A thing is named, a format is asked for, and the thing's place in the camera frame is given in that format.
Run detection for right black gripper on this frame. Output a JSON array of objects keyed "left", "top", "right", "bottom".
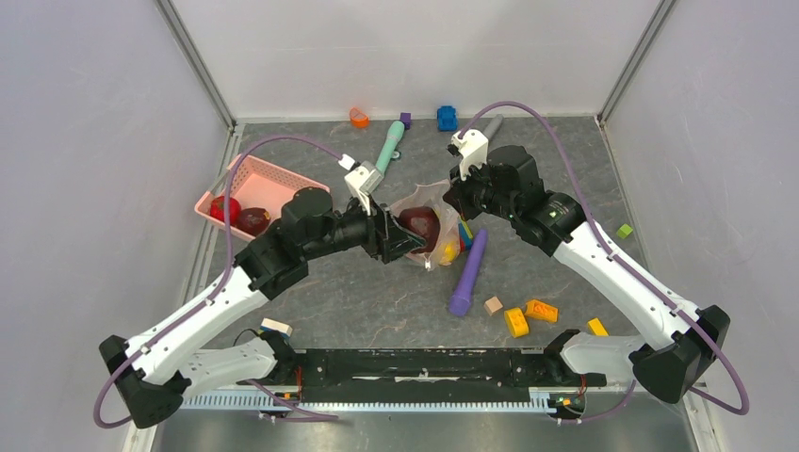
[{"left": 443, "top": 155, "right": 518, "bottom": 222}]

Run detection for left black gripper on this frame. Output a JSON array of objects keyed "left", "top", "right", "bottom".
[{"left": 303, "top": 187, "right": 425, "bottom": 264}]

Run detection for dark red mangosteen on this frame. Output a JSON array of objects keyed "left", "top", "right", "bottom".
[
  {"left": 235, "top": 207, "right": 271, "bottom": 236},
  {"left": 399, "top": 206, "right": 441, "bottom": 254}
]

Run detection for clear zip top bag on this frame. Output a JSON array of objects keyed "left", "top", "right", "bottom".
[{"left": 390, "top": 180, "right": 465, "bottom": 271}]

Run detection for yellow pear toy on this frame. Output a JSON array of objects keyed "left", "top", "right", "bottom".
[{"left": 439, "top": 241, "right": 461, "bottom": 266}]

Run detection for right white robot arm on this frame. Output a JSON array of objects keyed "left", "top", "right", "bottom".
[{"left": 444, "top": 144, "right": 730, "bottom": 403}]

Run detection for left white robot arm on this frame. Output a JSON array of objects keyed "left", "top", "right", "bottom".
[{"left": 93, "top": 187, "right": 436, "bottom": 428}]

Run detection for multicolour brick stack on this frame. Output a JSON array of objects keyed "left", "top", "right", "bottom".
[{"left": 458, "top": 218, "right": 474, "bottom": 251}]

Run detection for blue toy car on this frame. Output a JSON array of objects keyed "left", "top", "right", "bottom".
[{"left": 436, "top": 105, "right": 459, "bottom": 132}]

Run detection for purple toy microphone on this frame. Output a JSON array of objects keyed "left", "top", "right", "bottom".
[{"left": 448, "top": 229, "right": 488, "bottom": 316}]

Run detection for mint green toy microphone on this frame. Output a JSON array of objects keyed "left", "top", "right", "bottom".
[{"left": 375, "top": 121, "right": 405, "bottom": 174}]

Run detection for tan wooden cube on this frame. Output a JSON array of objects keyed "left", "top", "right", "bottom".
[{"left": 483, "top": 297, "right": 504, "bottom": 316}]

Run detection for purple cube block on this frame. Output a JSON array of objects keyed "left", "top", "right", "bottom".
[{"left": 399, "top": 112, "right": 412, "bottom": 130}]

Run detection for lime green cube block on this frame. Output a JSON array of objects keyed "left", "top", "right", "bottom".
[{"left": 616, "top": 223, "right": 634, "bottom": 239}]

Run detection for orange semicircle block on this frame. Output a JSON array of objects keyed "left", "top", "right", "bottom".
[{"left": 349, "top": 107, "right": 370, "bottom": 129}]

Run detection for orange toy brick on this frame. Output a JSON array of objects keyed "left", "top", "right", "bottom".
[{"left": 524, "top": 299, "right": 559, "bottom": 324}]

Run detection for yellow toy brick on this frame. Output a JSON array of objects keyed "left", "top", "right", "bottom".
[{"left": 503, "top": 308, "right": 530, "bottom": 338}]

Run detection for yellow flat block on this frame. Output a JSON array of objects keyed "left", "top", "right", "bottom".
[{"left": 587, "top": 317, "right": 609, "bottom": 337}]

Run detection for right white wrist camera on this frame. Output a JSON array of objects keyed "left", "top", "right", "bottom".
[{"left": 448, "top": 129, "right": 489, "bottom": 181}]

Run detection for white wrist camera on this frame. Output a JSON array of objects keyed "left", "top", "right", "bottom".
[
  {"left": 448, "top": 129, "right": 489, "bottom": 181},
  {"left": 338, "top": 153, "right": 383, "bottom": 217}
]

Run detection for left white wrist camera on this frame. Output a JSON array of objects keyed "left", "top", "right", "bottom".
[{"left": 338, "top": 153, "right": 383, "bottom": 217}]

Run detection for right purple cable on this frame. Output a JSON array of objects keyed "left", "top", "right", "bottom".
[{"left": 456, "top": 101, "right": 750, "bottom": 426}]

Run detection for purple cable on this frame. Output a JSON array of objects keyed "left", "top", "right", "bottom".
[
  {"left": 456, "top": 101, "right": 750, "bottom": 426},
  {"left": 92, "top": 134, "right": 358, "bottom": 430}
]

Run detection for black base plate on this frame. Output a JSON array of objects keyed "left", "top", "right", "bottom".
[{"left": 259, "top": 348, "right": 607, "bottom": 403}]

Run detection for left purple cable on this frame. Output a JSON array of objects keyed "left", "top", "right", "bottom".
[{"left": 92, "top": 134, "right": 358, "bottom": 430}]

